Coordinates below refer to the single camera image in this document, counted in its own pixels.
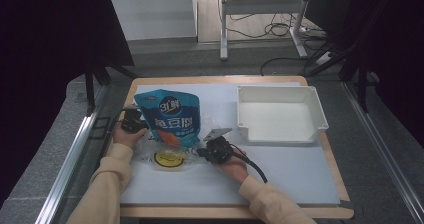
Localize black rectangular frame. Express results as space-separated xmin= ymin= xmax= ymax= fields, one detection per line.
xmin=89 ymin=116 xmax=112 ymax=140

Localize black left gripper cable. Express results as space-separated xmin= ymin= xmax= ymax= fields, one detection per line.
xmin=94 ymin=107 xmax=134 ymax=172

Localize aluminium rail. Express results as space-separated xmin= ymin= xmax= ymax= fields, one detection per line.
xmin=34 ymin=85 xmax=109 ymax=224
xmin=342 ymin=81 xmax=424 ymax=224

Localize pale grey table mat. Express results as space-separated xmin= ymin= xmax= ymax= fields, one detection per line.
xmin=119 ymin=81 xmax=341 ymax=207

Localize clear plastic bag smiley print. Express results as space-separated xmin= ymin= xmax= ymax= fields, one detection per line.
xmin=134 ymin=115 xmax=216 ymax=174

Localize person's left hand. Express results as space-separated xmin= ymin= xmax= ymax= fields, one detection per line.
xmin=111 ymin=119 xmax=150 ymax=149

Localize person's right hand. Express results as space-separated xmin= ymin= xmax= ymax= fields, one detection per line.
xmin=212 ymin=146 xmax=251 ymax=185

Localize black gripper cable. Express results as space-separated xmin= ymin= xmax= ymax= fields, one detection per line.
xmin=94 ymin=107 xmax=134 ymax=172
xmin=229 ymin=143 xmax=269 ymax=184

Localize white power strip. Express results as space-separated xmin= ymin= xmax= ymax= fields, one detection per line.
xmin=314 ymin=51 xmax=334 ymax=67

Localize white plastic box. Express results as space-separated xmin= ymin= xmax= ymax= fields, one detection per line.
xmin=236 ymin=85 xmax=330 ymax=144

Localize white panel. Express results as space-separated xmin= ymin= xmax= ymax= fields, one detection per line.
xmin=109 ymin=0 xmax=198 ymax=42

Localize black metal stand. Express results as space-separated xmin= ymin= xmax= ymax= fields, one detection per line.
xmin=304 ymin=0 xmax=398 ymax=114
xmin=83 ymin=58 xmax=139 ymax=117

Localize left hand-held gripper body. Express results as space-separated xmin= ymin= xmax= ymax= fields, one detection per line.
xmin=119 ymin=104 xmax=150 ymax=134

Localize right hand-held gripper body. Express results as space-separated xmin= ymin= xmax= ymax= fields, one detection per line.
xmin=202 ymin=127 xmax=235 ymax=165

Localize wooden table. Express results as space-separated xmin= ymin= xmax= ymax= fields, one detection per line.
xmin=118 ymin=75 xmax=355 ymax=220

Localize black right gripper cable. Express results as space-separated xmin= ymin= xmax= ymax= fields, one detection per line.
xmin=229 ymin=143 xmax=269 ymax=184

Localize blue snack pouch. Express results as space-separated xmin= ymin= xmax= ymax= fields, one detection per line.
xmin=133 ymin=88 xmax=202 ymax=149

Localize black floor cables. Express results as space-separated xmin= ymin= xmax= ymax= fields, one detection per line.
xmin=216 ymin=0 xmax=334 ymax=77

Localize white metal desk frame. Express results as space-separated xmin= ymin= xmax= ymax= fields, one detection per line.
xmin=219 ymin=0 xmax=314 ymax=61

